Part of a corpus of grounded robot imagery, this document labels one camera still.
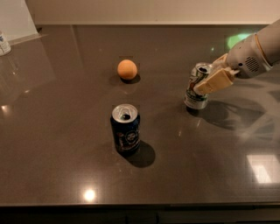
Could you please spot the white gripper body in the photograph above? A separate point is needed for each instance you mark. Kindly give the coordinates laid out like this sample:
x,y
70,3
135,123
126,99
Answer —
x,y
244,59

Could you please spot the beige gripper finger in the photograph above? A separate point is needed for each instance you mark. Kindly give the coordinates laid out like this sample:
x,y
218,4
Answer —
x,y
221,62
216,81

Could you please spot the white green 7up can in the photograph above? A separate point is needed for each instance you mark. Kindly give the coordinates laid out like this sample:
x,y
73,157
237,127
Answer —
x,y
195,98

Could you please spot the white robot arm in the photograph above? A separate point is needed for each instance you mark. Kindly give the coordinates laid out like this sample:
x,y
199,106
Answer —
x,y
269,39

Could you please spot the dark blue pepsi can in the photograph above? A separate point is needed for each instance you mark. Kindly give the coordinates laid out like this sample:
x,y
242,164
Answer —
x,y
125,123

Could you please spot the orange fruit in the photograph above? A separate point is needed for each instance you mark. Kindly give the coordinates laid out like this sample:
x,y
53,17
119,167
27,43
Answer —
x,y
127,69

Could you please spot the white container at left edge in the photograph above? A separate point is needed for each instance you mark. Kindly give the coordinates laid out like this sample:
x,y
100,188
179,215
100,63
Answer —
x,y
4,44

